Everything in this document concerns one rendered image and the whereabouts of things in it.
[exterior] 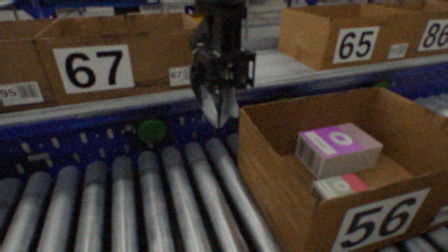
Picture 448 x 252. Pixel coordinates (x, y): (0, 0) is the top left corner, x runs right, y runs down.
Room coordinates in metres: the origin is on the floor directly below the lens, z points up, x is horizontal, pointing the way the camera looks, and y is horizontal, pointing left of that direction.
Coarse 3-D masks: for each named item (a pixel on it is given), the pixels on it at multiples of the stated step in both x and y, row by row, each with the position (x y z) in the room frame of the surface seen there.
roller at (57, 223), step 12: (72, 168) 0.51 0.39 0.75; (60, 180) 0.46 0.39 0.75; (72, 180) 0.47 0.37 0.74; (60, 192) 0.42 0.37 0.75; (72, 192) 0.44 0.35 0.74; (60, 204) 0.39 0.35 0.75; (72, 204) 0.40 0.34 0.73; (48, 216) 0.36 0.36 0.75; (60, 216) 0.36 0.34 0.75; (72, 216) 0.38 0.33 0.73; (48, 228) 0.33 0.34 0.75; (60, 228) 0.33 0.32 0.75; (48, 240) 0.30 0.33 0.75; (60, 240) 0.31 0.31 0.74
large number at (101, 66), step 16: (80, 48) 0.61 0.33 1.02; (96, 48) 0.62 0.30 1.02; (112, 48) 0.63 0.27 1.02; (64, 64) 0.59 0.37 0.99; (80, 64) 0.61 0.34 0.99; (96, 64) 0.62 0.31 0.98; (112, 64) 0.63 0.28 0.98; (128, 64) 0.64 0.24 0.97; (64, 80) 0.59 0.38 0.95; (80, 80) 0.60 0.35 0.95; (96, 80) 0.61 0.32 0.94; (112, 80) 0.63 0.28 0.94; (128, 80) 0.64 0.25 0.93
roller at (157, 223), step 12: (144, 156) 0.56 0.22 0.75; (144, 168) 0.51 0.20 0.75; (156, 168) 0.52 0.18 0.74; (144, 180) 0.47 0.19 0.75; (156, 180) 0.47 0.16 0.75; (144, 192) 0.43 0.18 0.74; (156, 192) 0.43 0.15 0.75; (144, 204) 0.40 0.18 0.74; (156, 204) 0.39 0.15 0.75; (144, 216) 0.37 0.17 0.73; (156, 216) 0.36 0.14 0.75; (168, 216) 0.37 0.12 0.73; (156, 228) 0.33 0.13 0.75; (168, 228) 0.34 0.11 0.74; (156, 240) 0.30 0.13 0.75; (168, 240) 0.31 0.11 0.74
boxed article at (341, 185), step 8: (344, 176) 0.42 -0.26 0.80; (352, 176) 0.42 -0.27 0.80; (312, 184) 0.40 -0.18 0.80; (320, 184) 0.40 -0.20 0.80; (328, 184) 0.40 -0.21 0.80; (336, 184) 0.40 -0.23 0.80; (344, 184) 0.40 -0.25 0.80; (352, 184) 0.40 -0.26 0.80; (360, 184) 0.40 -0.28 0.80; (312, 192) 0.40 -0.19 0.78; (320, 192) 0.38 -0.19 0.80; (328, 192) 0.37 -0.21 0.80; (336, 192) 0.37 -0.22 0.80; (344, 192) 0.37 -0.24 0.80; (352, 192) 0.37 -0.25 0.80; (320, 200) 0.37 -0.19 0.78
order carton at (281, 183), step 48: (336, 96) 0.59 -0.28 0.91; (384, 96) 0.61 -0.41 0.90; (240, 144) 0.50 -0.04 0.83; (288, 144) 0.55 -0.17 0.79; (384, 144) 0.56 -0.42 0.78; (432, 144) 0.47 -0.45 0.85; (288, 192) 0.30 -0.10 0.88; (384, 192) 0.27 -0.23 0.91; (432, 192) 0.30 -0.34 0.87; (288, 240) 0.28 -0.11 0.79; (384, 240) 0.29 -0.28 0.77
